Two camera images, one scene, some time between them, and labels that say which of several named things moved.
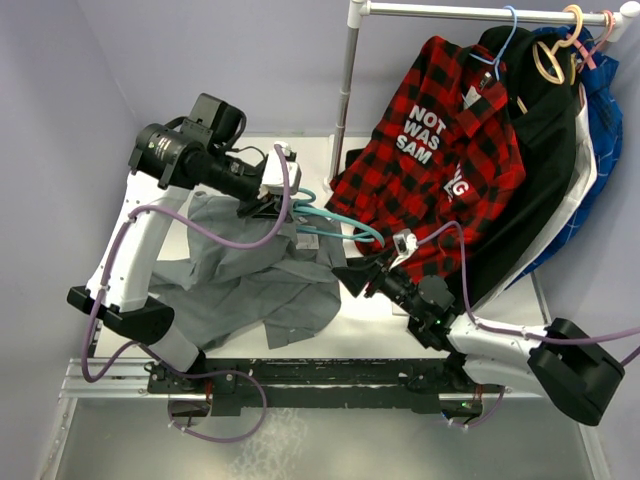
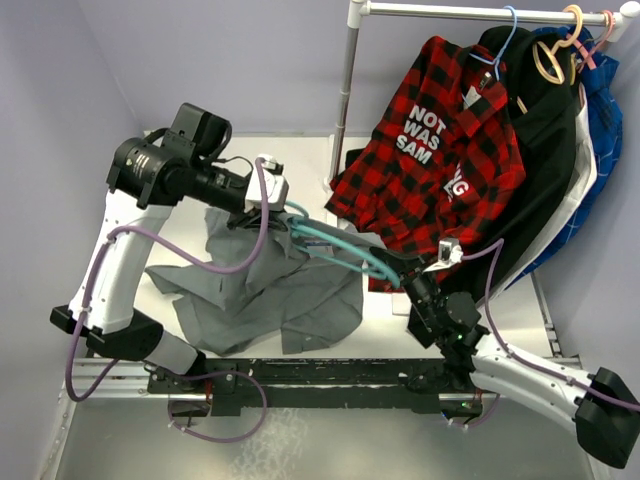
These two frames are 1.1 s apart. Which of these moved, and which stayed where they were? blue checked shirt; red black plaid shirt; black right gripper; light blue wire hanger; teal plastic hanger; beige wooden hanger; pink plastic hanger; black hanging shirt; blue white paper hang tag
Moved: blue white paper hang tag; black right gripper; teal plastic hanger
Stayed: red black plaid shirt; blue checked shirt; light blue wire hanger; black hanging shirt; pink plastic hanger; beige wooden hanger
